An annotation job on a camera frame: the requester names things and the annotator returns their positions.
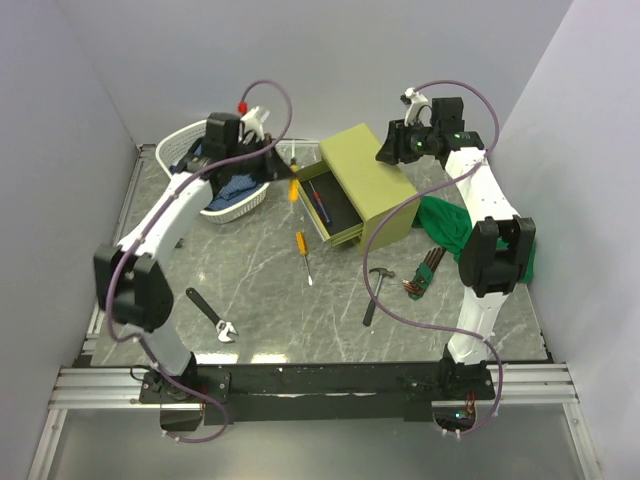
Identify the red blue screwdriver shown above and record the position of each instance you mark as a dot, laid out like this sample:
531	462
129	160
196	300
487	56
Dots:
316	196

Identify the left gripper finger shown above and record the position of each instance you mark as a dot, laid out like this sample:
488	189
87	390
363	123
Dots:
276	168
268	143

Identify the white plastic basket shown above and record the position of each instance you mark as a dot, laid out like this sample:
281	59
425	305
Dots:
173	147

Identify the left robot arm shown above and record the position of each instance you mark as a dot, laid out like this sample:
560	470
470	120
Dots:
131	285

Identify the olive green tool chest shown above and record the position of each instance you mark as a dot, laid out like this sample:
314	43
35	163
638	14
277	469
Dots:
358	191

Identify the small black yellow screwdriver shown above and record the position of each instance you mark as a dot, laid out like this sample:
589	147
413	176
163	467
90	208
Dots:
293	193

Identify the blue cloth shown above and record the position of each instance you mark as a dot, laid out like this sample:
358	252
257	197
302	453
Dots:
236	190

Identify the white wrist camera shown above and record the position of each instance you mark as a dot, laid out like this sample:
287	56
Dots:
416	105
252	120

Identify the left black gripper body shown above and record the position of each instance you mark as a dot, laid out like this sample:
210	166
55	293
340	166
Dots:
254	167

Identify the hex key set green holder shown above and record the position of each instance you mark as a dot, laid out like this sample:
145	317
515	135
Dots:
423	275

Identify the green cloth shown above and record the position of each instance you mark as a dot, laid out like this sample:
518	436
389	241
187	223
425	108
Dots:
440	220

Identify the orange yellow screwdriver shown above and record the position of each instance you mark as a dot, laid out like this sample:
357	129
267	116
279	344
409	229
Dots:
303	250

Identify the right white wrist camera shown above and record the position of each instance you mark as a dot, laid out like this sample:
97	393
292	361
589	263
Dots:
416	105

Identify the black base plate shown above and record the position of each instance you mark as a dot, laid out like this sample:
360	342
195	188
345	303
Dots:
304	392

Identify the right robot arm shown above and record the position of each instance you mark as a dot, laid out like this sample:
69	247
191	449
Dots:
467	164

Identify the black handled hammer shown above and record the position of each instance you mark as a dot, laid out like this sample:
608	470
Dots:
383	273

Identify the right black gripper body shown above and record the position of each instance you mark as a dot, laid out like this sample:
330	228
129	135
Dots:
414	141

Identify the black adjustable wrench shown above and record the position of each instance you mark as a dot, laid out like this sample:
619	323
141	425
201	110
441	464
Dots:
226	331

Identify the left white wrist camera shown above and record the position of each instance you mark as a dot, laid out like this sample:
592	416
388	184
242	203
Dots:
252	120

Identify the aluminium frame rail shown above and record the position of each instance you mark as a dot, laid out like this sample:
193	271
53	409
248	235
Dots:
88	388

